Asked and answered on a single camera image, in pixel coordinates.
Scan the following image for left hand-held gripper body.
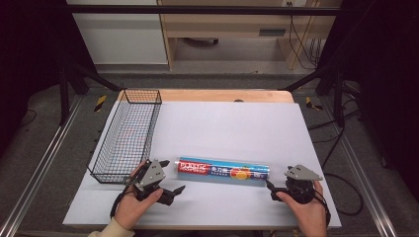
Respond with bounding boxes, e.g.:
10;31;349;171
126;159;175;206

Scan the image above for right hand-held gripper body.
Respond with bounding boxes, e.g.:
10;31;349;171
283;164;324;205

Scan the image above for blue red plastic wrap box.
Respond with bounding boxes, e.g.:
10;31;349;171
174;155;272;188

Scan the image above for person's right hand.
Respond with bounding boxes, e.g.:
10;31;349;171
276;181;328;237

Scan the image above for person's left hand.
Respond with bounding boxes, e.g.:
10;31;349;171
113;160;164;231

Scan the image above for white table mat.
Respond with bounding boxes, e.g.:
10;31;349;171
62;101;342;230

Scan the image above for yellow black floor tape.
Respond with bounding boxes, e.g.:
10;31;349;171
93;95;108;113
304;96;324;112

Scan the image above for black metal stand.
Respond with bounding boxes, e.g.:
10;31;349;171
282;62;347;128
58;61;124;126

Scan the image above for black curtain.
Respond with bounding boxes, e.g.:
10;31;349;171
317;0;419;201
0;0;98;156

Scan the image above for white cabinet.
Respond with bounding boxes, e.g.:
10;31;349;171
66;0;169;65

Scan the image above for light wooden desk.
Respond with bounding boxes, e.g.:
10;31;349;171
157;0;343;71

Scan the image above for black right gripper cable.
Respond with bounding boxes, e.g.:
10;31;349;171
312;189;332;229

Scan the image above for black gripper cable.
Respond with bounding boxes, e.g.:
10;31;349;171
312;189;332;229
110;164;146;219

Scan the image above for black wire basket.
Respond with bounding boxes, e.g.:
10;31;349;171
86;88;163;185

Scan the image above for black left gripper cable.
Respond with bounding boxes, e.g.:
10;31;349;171
110;164;146;219

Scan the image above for aluminium floor rail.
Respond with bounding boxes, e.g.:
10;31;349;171
320;98;398;237
0;95;84;237

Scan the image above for thin black floor cable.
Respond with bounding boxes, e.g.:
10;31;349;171
19;109;38;128

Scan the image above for black hanging cables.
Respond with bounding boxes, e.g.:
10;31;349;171
286;1;323;70

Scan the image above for black horizontal frame bar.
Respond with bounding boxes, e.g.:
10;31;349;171
65;4;341;17

